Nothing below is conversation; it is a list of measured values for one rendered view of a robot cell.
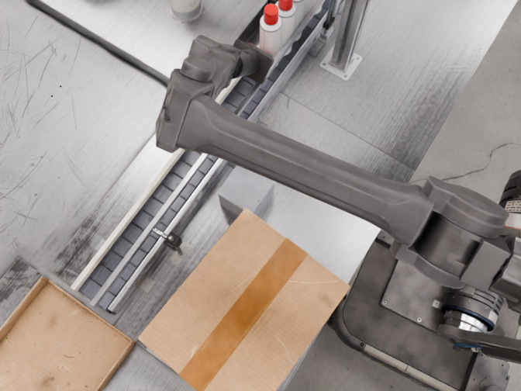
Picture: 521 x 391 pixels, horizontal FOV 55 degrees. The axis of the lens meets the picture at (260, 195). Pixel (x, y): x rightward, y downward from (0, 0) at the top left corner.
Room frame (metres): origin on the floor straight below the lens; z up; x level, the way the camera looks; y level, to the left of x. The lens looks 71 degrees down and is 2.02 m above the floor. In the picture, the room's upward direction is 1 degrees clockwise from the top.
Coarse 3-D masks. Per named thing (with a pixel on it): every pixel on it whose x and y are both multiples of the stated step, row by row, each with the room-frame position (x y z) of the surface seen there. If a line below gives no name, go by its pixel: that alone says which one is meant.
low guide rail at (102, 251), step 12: (180, 156) 0.47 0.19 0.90; (168, 168) 0.43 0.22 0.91; (156, 180) 0.40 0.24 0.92; (144, 192) 0.37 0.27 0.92; (132, 216) 0.32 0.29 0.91; (120, 228) 0.29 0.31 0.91; (108, 240) 0.26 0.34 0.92; (96, 264) 0.21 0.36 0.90; (84, 276) 0.18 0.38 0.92; (72, 288) 0.15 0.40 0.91
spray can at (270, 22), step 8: (264, 8) 0.76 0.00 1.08; (272, 8) 0.76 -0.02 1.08; (264, 16) 0.75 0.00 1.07; (272, 16) 0.74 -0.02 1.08; (264, 24) 0.74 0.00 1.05; (272, 24) 0.74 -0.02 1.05; (280, 24) 0.75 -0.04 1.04; (264, 32) 0.73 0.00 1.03; (272, 32) 0.73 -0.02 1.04; (280, 32) 0.74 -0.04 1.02; (264, 40) 0.73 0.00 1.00; (272, 40) 0.73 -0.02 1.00; (280, 40) 0.75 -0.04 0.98; (264, 48) 0.73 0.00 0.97; (272, 48) 0.73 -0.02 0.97; (272, 56) 0.73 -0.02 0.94
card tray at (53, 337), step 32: (32, 288) 0.15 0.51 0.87; (32, 320) 0.09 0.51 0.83; (64, 320) 0.09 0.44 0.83; (96, 320) 0.09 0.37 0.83; (0, 352) 0.02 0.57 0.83; (32, 352) 0.02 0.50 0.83; (64, 352) 0.02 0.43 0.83; (96, 352) 0.02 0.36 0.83; (128, 352) 0.02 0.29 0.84; (0, 384) -0.05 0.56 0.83; (32, 384) -0.05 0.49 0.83; (64, 384) -0.05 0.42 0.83; (96, 384) -0.05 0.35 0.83
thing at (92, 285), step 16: (320, 16) 0.90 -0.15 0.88; (304, 32) 0.85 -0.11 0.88; (240, 80) 0.70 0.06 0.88; (272, 80) 0.70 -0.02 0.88; (240, 96) 0.65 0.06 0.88; (256, 96) 0.65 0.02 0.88; (192, 160) 0.47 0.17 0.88; (208, 160) 0.47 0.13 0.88; (176, 176) 0.43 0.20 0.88; (160, 192) 0.38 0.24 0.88; (192, 192) 0.39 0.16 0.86; (144, 208) 0.35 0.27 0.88; (160, 208) 0.35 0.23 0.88; (176, 208) 0.35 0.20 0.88; (144, 224) 0.31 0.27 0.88; (160, 224) 0.31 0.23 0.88; (128, 240) 0.27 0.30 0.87; (112, 256) 0.23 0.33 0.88; (144, 256) 0.23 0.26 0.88; (96, 272) 0.19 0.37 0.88; (128, 272) 0.19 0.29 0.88; (80, 288) 0.16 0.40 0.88; (96, 288) 0.16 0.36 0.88; (112, 288) 0.16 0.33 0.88
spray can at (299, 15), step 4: (296, 0) 0.81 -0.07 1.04; (300, 0) 0.82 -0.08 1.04; (304, 0) 0.82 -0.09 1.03; (296, 4) 0.81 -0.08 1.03; (300, 4) 0.82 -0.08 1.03; (304, 4) 0.82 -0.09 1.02; (296, 8) 0.81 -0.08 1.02; (300, 8) 0.82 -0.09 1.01; (304, 8) 0.83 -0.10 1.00; (296, 12) 0.81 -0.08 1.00; (300, 12) 0.82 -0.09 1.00; (304, 12) 0.84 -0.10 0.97; (296, 16) 0.81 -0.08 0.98; (300, 16) 0.82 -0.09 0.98; (296, 20) 0.81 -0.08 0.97; (300, 20) 0.82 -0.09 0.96; (296, 24) 0.81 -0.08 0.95; (296, 28) 0.81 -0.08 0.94; (300, 36) 0.83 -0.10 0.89; (296, 40) 0.82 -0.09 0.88
